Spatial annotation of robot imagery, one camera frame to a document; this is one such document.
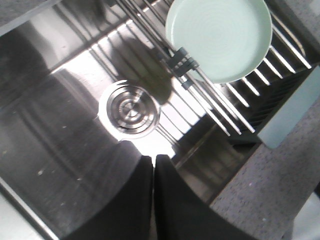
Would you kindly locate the mint green round plate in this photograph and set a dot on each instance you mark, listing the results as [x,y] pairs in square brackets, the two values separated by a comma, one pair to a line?
[228,38]

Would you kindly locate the roll-up dish drying rack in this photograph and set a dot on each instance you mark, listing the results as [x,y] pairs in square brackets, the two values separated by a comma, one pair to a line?
[262,107]

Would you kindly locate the stainless steel sink basin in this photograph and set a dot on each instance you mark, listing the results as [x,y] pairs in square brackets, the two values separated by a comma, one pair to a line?
[55,63]

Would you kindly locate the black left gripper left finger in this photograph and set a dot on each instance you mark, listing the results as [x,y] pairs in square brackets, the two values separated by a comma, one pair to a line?
[112,202]

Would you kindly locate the round steel sink drain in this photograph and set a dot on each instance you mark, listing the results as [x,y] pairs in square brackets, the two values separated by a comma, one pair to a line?
[128,111]

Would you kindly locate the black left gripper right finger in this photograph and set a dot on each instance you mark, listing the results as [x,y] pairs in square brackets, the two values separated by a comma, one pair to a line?
[180,214]

